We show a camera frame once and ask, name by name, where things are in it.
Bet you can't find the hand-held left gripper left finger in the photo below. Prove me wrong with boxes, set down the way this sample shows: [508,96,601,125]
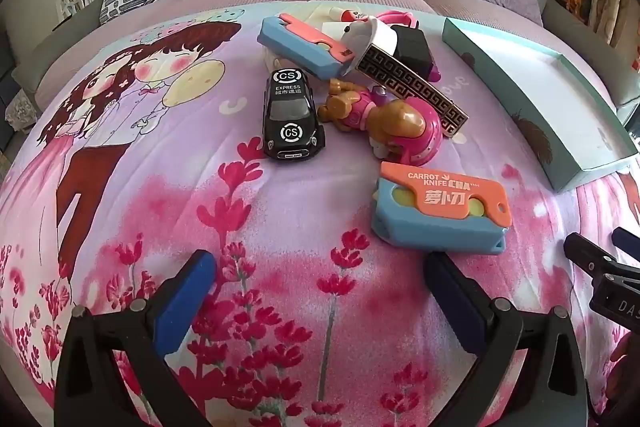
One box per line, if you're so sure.
[54,249,218,427]

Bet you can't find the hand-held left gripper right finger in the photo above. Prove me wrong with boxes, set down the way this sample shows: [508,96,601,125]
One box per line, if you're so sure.
[424,251,589,427]

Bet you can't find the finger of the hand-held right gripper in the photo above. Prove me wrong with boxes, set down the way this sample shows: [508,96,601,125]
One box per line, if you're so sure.
[563,232,640,328]
[612,227,640,260]

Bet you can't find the teal rimmed white tray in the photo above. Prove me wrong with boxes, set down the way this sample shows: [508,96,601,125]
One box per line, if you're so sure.
[442,17,640,192]

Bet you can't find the pink and brown dog toy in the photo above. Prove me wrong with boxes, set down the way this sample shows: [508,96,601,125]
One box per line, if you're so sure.
[319,78,444,168]

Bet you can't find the black toy car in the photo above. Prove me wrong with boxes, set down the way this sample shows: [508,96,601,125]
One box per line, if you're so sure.
[262,68,327,162]

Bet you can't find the black charger plug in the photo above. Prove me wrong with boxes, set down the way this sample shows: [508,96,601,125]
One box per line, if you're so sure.
[390,26,432,78]

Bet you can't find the white holder with black button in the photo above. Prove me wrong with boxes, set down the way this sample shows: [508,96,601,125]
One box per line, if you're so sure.
[344,16,398,68]

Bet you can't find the pink wrist watch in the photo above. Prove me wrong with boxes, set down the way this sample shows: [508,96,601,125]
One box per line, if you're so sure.
[376,9,420,30]

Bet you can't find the printed cartoon blanket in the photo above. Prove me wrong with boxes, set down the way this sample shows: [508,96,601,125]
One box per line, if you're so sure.
[0,2,640,427]

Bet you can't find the red and white bottle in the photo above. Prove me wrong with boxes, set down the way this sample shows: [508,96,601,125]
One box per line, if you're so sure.
[327,5,371,22]

